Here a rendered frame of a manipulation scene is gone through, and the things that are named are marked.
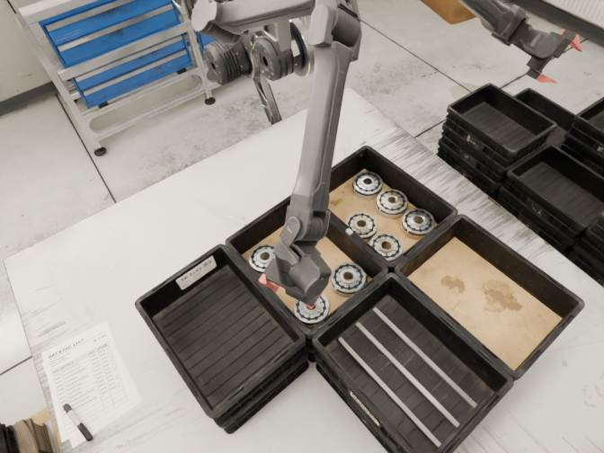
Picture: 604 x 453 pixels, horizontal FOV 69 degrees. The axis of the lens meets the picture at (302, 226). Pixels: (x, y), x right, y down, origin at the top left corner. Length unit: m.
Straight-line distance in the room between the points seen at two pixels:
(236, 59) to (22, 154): 1.96
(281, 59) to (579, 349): 1.27
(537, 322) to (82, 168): 2.72
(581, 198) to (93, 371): 2.09
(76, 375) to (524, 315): 1.32
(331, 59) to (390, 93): 2.43
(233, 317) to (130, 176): 1.84
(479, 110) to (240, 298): 1.62
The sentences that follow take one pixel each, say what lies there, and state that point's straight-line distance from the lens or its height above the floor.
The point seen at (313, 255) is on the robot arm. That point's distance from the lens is 0.85.
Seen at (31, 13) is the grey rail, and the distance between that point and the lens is 2.77.
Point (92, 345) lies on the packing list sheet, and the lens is 1.57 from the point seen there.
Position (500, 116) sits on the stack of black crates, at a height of 0.49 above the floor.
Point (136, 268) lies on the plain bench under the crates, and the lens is 1.65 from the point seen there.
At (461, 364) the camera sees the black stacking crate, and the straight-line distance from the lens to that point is 1.27.
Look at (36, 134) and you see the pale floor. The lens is 3.65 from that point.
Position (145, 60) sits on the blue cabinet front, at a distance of 3.02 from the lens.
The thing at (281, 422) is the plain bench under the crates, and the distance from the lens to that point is 1.33.
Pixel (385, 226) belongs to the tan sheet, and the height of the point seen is 0.83.
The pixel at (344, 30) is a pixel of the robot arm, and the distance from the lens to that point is 0.88.
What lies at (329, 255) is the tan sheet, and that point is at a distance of 1.37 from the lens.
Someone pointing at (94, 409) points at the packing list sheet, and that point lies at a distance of 1.49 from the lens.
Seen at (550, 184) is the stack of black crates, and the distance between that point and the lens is 2.35.
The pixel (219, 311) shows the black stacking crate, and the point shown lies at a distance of 1.32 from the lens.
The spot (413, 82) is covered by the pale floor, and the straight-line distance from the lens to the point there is 3.40.
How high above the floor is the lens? 2.00
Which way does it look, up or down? 54 degrees down
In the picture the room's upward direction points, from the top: 6 degrees counter-clockwise
